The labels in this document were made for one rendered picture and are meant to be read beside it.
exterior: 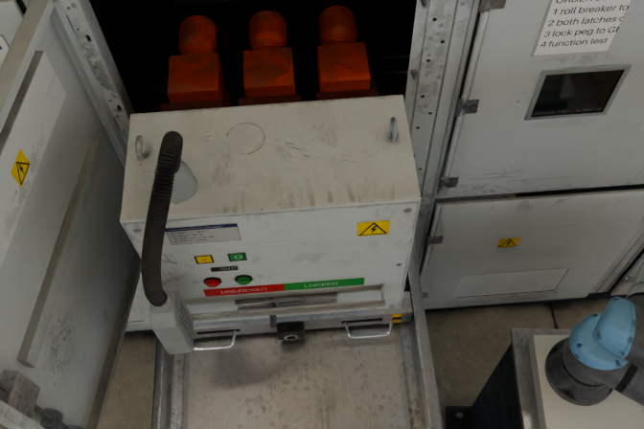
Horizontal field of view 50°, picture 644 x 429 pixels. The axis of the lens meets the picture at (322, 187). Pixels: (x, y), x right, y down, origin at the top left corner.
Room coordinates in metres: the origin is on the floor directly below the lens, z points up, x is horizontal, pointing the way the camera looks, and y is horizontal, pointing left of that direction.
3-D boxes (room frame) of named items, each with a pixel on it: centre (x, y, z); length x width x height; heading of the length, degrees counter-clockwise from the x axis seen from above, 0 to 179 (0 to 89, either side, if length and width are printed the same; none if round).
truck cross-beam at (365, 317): (0.57, 0.08, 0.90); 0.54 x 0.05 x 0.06; 92
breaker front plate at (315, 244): (0.56, 0.08, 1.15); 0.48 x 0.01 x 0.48; 92
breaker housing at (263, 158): (0.81, 0.09, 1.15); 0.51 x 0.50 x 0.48; 2
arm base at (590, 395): (0.44, -0.56, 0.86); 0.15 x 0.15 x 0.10
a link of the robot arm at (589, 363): (0.44, -0.56, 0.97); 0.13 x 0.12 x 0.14; 53
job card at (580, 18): (0.90, -0.49, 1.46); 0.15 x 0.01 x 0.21; 92
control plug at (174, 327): (0.48, 0.29, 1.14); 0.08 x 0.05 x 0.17; 2
